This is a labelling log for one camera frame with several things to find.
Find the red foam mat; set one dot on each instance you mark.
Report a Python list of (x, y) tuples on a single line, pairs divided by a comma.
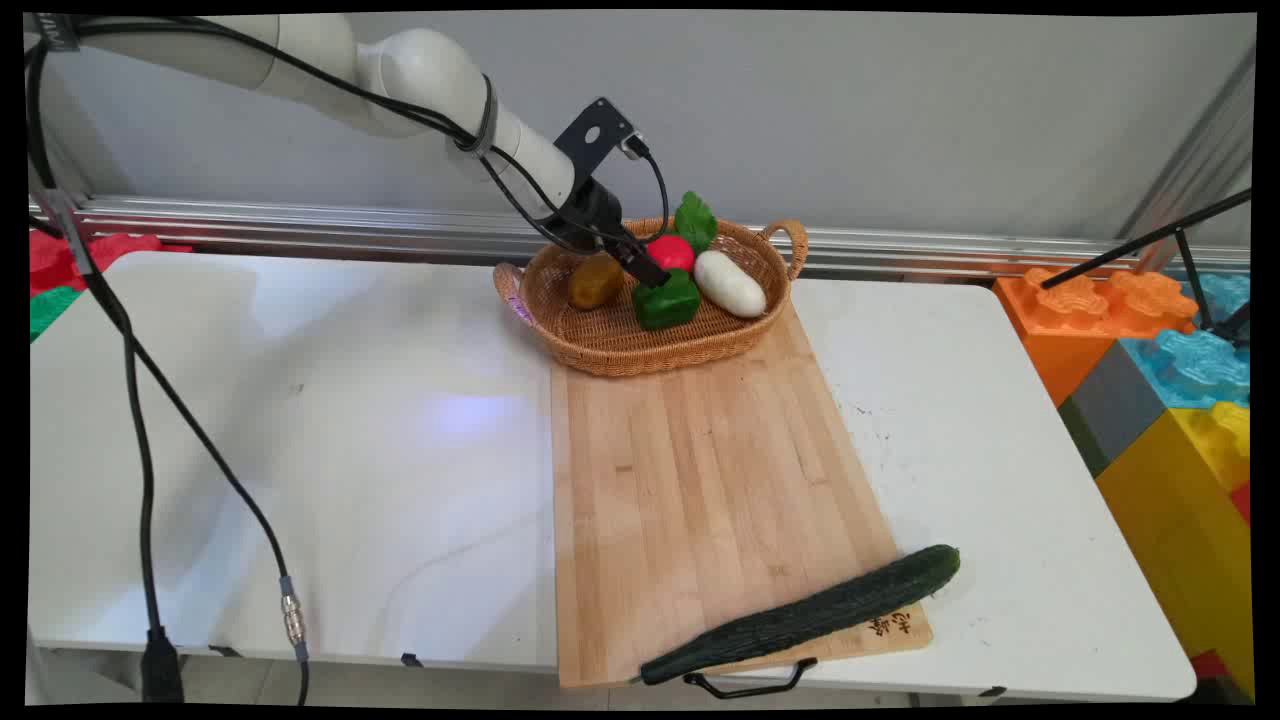
[(70, 255)]

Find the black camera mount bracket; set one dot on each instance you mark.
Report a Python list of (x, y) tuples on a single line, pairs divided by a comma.
[(593, 132)]

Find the aluminium frame rail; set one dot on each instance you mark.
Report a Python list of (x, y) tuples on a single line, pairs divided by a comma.
[(900, 250)]

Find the black tripod stand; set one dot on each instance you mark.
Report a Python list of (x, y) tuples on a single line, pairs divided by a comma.
[(1150, 238)]

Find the dark green cucumber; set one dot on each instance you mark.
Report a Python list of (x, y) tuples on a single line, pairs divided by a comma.
[(800, 620)]

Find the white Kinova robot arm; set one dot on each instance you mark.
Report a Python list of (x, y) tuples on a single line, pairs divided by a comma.
[(420, 80)]

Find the green toy bell pepper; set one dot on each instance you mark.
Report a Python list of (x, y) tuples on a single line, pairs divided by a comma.
[(668, 305)]

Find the red toy building block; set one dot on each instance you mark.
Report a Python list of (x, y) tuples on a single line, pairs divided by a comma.
[(1241, 502)]

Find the green foam mat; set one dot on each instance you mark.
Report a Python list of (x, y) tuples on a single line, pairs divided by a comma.
[(50, 310)]

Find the red toy tomato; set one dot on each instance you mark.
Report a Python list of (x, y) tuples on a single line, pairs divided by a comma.
[(674, 252)]

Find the yellow toy building block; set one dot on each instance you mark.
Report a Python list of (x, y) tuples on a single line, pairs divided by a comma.
[(1185, 530)]

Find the orange toy building block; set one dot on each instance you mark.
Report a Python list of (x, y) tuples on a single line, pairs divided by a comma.
[(1070, 320)]

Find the brown toy potato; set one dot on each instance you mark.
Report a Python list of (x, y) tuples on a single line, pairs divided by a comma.
[(595, 282)]

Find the wooden cutting board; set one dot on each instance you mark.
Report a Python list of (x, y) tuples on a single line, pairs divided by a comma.
[(700, 470)]

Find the light blue toy building block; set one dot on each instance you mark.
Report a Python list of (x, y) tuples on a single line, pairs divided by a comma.
[(1225, 295)]

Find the aluminium frame post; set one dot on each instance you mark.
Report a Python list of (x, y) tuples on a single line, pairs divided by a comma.
[(1195, 150)]

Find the woven wicker basket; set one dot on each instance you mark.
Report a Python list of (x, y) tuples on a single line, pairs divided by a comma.
[(610, 335)]

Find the green toy leafy vegetable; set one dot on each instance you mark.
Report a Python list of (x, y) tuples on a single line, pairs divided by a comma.
[(695, 220)]

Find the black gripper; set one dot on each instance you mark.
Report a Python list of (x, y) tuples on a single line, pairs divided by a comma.
[(590, 212)]

